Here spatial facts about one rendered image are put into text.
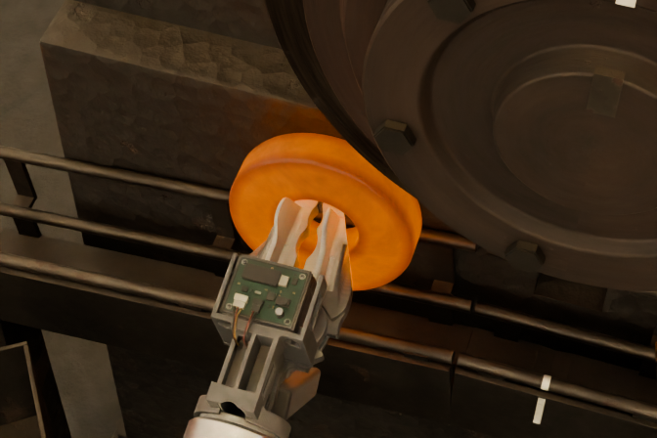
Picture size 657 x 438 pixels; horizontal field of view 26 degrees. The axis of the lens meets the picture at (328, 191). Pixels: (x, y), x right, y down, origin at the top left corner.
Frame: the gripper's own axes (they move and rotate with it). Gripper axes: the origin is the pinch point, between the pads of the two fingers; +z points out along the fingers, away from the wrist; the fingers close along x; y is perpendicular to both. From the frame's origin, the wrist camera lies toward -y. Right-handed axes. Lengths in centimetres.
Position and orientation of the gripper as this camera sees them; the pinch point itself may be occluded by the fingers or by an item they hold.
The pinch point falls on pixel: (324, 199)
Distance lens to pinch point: 113.1
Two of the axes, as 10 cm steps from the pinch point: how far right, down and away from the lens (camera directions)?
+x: -9.5, -2.3, 2.2
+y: -1.0, -4.2, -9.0
